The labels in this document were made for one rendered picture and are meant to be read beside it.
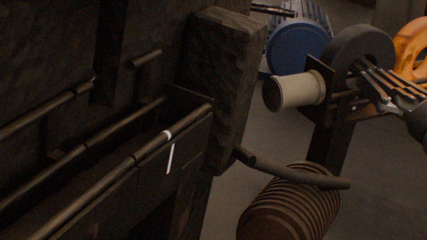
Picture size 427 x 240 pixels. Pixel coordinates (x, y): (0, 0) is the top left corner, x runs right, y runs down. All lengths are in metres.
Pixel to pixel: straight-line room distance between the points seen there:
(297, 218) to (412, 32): 0.40
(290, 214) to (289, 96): 0.19
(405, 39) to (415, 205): 1.19
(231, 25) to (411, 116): 0.31
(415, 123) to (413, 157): 1.64
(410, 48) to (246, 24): 0.38
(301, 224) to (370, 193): 1.29
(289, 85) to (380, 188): 1.33
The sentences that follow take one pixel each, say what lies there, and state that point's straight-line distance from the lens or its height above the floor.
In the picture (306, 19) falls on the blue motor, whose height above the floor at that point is 0.33.
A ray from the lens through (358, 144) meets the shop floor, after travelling 2.64.
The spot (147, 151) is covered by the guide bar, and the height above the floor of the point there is 0.71.
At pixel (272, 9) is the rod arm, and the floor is 0.87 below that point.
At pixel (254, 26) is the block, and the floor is 0.80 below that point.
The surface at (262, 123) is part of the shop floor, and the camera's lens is 2.59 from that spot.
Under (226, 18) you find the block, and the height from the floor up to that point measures 0.80.
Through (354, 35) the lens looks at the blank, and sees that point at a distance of 1.13.
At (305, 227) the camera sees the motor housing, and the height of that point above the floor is 0.51.
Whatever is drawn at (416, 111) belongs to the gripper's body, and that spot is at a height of 0.71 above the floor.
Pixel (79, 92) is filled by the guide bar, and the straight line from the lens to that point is 0.74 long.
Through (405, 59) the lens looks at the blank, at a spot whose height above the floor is 0.73.
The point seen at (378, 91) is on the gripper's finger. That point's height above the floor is 0.72.
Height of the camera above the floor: 1.07
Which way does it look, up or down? 25 degrees down
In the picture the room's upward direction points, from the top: 12 degrees clockwise
